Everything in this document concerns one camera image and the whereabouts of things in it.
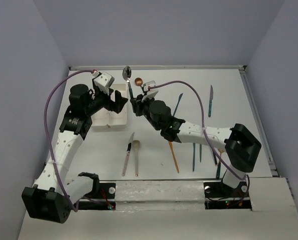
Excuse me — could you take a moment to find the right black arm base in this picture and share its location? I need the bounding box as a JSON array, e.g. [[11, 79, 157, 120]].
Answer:
[[204, 181, 252, 210]]

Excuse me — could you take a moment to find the orange plastic knife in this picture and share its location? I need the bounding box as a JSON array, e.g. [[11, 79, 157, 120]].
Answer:
[[168, 141, 180, 174]]

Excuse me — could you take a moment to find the white utensil tray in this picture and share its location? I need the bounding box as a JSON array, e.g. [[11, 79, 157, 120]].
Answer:
[[108, 83, 128, 129], [92, 109, 109, 131]]

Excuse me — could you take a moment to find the blue plastic knife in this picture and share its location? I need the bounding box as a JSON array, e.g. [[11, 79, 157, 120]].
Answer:
[[173, 93, 183, 117]]

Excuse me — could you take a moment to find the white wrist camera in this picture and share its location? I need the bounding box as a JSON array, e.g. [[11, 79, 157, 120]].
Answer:
[[141, 80, 159, 103], [92, 71, 115, 95]]

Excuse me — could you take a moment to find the white right utensil tray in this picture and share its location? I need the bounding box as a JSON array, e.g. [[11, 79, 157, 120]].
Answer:
[[108, 83, 128, 129]]

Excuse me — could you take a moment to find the gold spoon teal handle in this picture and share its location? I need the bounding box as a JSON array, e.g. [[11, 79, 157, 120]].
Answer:
[[216, 149, 223, 180]]

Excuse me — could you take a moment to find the beige plastic spoon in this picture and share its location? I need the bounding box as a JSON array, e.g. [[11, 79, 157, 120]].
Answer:
[[132, 140, 140, 177]]

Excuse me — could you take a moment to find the steel knife green handle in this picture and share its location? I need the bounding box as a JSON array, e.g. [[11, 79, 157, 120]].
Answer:
[[208, 85, 213, 118]]

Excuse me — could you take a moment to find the teal plastic knife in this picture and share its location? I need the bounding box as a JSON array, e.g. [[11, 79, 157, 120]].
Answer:
[[192, 143, 196, 172]]

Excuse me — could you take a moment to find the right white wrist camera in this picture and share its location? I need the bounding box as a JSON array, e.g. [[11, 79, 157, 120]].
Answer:
[[141, 80, 159, 103]]

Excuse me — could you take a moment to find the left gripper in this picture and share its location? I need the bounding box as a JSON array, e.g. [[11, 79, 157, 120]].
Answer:
[[85, 78, 128, 116]]

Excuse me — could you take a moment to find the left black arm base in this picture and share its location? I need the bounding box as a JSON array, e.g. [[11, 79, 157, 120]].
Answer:
[[78, 182, 116, 211]]

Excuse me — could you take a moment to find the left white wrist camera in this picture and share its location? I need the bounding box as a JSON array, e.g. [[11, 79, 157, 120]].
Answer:
[[92, 71, 115, 95]]

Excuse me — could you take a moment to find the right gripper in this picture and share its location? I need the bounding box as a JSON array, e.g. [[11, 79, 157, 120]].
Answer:
[[132, 92, 161, 131]]

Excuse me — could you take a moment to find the teal plastic spoon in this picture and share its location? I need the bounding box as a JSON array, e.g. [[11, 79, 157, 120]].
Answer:
[[199, 144, 202, 163]]

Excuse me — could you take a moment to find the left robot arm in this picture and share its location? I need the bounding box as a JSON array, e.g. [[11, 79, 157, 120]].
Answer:
[[22, 84, 128, 224]]

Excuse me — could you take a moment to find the black spoon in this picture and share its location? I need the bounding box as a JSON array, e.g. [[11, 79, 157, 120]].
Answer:
[[212, 150, 218, 166]]

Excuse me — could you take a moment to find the silver spoon green handle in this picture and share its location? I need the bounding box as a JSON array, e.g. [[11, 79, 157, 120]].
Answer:
[[122, 65, 134, 99]]

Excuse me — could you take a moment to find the steel knife pink handle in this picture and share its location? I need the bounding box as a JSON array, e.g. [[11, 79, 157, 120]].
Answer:
[[122, 132, 135, 177]]

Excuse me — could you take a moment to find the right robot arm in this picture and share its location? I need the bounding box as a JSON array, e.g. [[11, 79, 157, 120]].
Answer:
[[130, 94, 261, 196]]

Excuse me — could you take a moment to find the white left utensil tray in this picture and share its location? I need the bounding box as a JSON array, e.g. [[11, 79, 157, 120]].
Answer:
[[92, 109, 109, 131]]

